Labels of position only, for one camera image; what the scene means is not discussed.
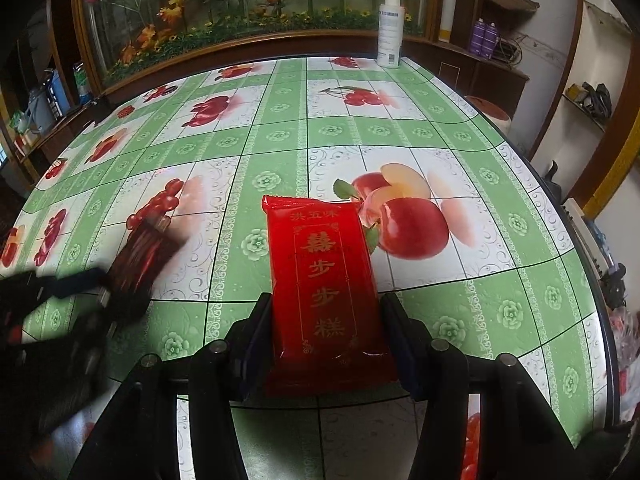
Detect blue bag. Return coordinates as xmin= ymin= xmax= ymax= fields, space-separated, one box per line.
xmin=47 ymin=67 xmax=69 ymax=118

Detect tangled cables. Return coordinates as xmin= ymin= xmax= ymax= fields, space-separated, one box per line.
xmin=497 ymin=35 xmax=524 ymax=64

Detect green fruit print tablecloth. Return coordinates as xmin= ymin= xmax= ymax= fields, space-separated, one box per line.
xmin=0 ymin=55 xmax=616 ymax=480

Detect white spray bottle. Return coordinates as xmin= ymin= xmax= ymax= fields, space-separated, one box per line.
xmin=376 ymin=0 xmax=406 ymax=69

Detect glass tank with artificial plants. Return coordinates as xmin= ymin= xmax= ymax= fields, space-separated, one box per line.
xmin=75 ymin=0 xmax=446 ymax=93

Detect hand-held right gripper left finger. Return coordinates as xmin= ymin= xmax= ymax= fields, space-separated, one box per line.
xmin=67 ymin=292 xmax=275 ymax=480

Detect green and white bag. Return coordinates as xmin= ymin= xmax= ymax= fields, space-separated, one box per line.
xmin=72 ymin=62 xmax=94 ymax=106

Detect white pot red lid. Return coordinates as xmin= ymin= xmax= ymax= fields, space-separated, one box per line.
xmin=467 ymin=95 xmax=513 ymax=133

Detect tools on wall shelf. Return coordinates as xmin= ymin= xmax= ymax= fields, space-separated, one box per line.
xmin=565 ymin=81 xmax=613 ymax=121

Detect white power strip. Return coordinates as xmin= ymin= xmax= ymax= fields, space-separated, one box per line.
xmin=562 ymin=197 xmax=601 ymax=261

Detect wooden sideboard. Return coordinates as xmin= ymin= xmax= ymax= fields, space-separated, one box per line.
xmin=0 ymin=95 xmax=103 ymax=183

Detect white roll yellow stripe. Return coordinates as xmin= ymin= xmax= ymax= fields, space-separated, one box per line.
xmin=439 ymin=0 xmax=460 ymax=43

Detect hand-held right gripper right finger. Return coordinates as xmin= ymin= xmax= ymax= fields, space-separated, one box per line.
xmin=381 ymin=291 xmax=576 ymax=480

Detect grey bag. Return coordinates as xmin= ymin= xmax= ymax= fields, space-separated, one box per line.
xmin=27 ymin=87 xmax=53 ymax=131

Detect red snack packet gold print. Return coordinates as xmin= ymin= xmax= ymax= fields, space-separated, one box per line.
xmin=261 ymin=194 xmax=401 ymax=397

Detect black clamp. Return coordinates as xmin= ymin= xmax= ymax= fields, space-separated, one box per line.
xmin=600 ymin=262 xmax=629 ymax=311

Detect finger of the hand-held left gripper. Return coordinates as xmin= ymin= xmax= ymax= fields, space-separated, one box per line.
xmin=70 ymin=302 xmax=121 ymax=358
xmin=0 ymin=267 xmax=110 ymax=302

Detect dark red snack packet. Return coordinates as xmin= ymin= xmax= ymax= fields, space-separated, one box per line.
xmin=107 ymin=220 xmax=183 ymax=306

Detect wooden shelf unit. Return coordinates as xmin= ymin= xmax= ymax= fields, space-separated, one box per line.
xmin=400 ymin=0 xmax=532 ymax=128

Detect plastic bag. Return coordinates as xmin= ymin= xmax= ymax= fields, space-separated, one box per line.
xmin=607 ymin=310 xmax=640 ymax=426

